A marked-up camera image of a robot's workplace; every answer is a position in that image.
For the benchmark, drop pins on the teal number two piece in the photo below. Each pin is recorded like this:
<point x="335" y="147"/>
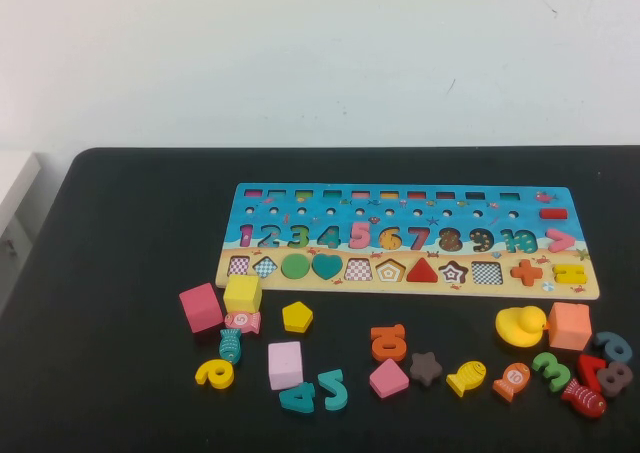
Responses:
<point x="336" y="398"/>

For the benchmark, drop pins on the teal fish piece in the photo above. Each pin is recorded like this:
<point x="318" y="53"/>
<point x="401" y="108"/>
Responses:
<point x="230" y="346"/>

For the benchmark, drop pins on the orange plus sign piece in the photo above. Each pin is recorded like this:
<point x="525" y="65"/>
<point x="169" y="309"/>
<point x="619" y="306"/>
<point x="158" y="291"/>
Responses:
<point x="526" y="273"/>

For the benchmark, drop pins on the yellow fish piece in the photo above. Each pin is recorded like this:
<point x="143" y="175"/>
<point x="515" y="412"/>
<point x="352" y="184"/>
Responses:
<point x="466" y="378"/>

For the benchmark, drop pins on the red triangle piece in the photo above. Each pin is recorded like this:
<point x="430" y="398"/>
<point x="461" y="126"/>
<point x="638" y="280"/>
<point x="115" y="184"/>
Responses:
<point x="422" y="273"/>

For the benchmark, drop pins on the grey-blue number six piece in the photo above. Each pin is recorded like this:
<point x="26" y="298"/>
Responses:
<point x="620" y="350"/>

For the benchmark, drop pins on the green circle piece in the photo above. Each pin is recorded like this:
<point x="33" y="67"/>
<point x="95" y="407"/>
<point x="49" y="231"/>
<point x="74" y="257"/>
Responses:
<point x="296" y="266"/>

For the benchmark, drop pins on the colourful wooden puzzle board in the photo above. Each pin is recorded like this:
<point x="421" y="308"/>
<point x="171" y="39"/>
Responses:
<point x="450" y="225"/>

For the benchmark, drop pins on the teal number four piece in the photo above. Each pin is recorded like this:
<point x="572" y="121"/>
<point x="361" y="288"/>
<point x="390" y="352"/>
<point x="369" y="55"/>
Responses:
<point x="300" y="399"/>

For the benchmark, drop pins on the light pink cube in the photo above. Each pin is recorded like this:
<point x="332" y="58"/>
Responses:
<point x="285" y="365"/>

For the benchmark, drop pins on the pink number five piece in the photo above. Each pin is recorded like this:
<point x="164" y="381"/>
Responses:
<point x="361" y="243"/>

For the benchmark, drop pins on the teal heart piece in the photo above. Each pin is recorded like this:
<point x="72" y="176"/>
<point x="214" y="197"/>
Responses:
<point x="328" y="266"/>

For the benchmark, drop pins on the white cabinet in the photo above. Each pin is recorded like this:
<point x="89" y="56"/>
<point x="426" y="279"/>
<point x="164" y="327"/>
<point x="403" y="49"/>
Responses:
<point x="15" y="188"/>

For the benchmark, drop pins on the yellow equals sign piece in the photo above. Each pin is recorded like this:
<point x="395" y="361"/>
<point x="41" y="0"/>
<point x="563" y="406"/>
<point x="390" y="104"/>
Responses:
<point x="569" y="269"/>

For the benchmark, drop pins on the red minus sign piece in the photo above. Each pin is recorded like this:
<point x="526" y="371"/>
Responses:
<point x="553" y="214"/>

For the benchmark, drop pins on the green number three piece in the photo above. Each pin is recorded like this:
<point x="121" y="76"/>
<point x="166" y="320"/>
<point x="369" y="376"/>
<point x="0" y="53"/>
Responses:
<point x="556" y="375"/>

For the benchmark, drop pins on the pink greater-than sign piece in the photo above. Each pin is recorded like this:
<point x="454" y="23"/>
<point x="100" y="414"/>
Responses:
<point x="565" y="240"/>

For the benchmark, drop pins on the yellow cube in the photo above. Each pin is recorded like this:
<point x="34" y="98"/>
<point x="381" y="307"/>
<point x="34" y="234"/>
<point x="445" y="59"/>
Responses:
<point x="242" y="294"/>

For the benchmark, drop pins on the brown number eight piece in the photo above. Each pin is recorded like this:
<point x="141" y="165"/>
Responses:
<point x="622" y="373"/>

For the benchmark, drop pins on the dark pink cube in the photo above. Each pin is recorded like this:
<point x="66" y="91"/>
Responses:
<point x="201" y="307"/>

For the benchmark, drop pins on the orange number ten piece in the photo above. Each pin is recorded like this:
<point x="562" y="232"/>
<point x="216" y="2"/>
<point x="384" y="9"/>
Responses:
<point x="387" y="350"/>

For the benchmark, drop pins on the brown star piece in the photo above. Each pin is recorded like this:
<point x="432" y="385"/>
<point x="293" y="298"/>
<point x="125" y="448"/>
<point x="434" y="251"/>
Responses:
<point x="426" y="369"/>

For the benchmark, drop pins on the yellow number nine piece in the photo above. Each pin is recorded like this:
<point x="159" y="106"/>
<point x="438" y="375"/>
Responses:
<point x="223" y="379"/>

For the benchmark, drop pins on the orange fish piece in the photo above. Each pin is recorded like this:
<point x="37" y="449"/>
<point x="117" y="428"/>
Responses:
<point x="511" y="380"/>

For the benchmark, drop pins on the yellow pentagon piece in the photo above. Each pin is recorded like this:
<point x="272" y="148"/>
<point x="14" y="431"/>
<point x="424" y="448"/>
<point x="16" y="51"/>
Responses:
<point x="297" y="317"/>

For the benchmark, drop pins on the yellow rubber duck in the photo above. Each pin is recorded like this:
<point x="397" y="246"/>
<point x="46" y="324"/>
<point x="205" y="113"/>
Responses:
<point x="520" y="329"/>

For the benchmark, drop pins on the pink diamond piece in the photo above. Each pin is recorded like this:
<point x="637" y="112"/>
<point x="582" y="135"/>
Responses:
<point x="389" y="377"/>

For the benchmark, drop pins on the red fish piece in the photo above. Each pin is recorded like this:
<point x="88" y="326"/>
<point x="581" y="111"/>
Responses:
<point x="585" y="399"/>

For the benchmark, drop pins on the red number seven piece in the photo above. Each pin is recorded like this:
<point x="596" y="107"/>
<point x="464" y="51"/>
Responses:
<point x="589" y="370"/>

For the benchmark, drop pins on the pink fish piece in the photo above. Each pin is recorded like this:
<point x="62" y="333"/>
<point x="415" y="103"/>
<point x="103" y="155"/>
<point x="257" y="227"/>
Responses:
<point x="242" y="322"/>

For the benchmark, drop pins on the salmon orange cube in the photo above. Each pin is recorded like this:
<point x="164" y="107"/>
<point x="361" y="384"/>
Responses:
<point x="570" y="325"/>

